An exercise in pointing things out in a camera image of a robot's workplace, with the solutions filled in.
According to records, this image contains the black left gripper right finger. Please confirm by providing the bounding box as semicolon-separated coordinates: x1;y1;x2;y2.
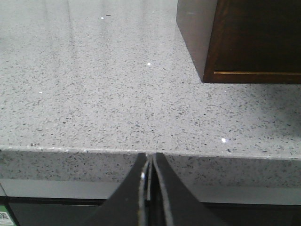
149;153;227;226

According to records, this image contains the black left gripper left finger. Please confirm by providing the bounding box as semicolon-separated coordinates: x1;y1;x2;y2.
80;153;150;226

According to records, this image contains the dark wooden drawer cabinet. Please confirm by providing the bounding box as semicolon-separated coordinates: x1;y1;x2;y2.
176;0;301;84

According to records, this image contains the black oven under counter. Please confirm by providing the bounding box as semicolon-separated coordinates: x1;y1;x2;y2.
4;199;301;226

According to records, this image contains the green energy label sticker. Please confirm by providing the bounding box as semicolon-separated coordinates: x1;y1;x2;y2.
0;205;15;226

